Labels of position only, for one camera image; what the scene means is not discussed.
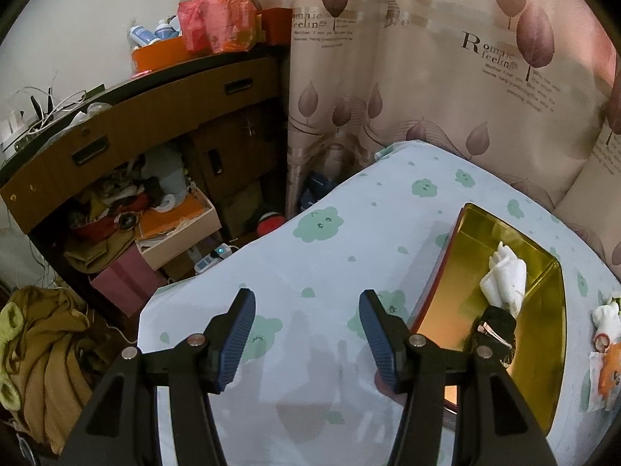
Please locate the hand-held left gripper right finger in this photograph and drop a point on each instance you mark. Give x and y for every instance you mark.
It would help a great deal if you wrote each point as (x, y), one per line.
(378, 340)

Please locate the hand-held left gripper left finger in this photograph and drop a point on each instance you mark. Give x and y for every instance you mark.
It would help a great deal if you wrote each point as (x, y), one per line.
(237, 340)

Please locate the gold tin box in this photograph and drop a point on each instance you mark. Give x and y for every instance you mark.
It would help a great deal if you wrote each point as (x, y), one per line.
(538, 349)

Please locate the white power strip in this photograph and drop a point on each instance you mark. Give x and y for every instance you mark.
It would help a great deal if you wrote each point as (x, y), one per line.
(211, 257)

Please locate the open box with orange lining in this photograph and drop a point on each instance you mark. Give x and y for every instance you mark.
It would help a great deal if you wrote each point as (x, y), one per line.
(184, 238)

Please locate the red round object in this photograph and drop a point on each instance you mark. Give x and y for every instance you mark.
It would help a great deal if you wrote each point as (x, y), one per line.
(269, 225)

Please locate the white folded cloth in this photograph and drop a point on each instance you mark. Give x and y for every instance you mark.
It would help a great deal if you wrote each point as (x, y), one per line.
(507, 276)

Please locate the dark blue box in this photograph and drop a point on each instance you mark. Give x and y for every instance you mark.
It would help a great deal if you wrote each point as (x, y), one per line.
(315, 189)

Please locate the grey plush toy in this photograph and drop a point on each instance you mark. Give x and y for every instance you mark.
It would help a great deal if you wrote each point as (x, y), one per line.
(165, 174)

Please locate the brown clothing heap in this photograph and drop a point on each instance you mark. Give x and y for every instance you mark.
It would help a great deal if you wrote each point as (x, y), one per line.
(48, 364)

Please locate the white rolled towel toy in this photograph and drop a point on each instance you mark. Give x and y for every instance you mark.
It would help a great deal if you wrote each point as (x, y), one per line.
(609, 318)

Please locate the small white sachet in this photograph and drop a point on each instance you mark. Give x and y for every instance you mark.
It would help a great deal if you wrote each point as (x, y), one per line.
(606, 383)

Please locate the brown wooden desk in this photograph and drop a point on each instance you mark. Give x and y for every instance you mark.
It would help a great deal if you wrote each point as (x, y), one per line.
(160, 102)

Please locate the leaf print pillow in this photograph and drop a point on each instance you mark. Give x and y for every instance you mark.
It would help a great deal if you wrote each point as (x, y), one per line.
(592, 208)
(609, 150)

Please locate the leaf print curtain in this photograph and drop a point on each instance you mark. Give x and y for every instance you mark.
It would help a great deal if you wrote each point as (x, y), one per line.
(412, 82)

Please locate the orange round box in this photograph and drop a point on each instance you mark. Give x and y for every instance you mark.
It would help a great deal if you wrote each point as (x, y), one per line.
(160, 56)

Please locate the blue and white bottle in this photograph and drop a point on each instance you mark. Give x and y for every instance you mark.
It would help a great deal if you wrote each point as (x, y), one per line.
(140, 36)
(166, 30)

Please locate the red box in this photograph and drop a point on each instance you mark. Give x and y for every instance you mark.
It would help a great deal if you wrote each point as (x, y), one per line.
(279, 24)

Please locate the red plastic bag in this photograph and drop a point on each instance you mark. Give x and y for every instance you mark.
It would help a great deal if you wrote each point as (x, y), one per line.
(218, 19)

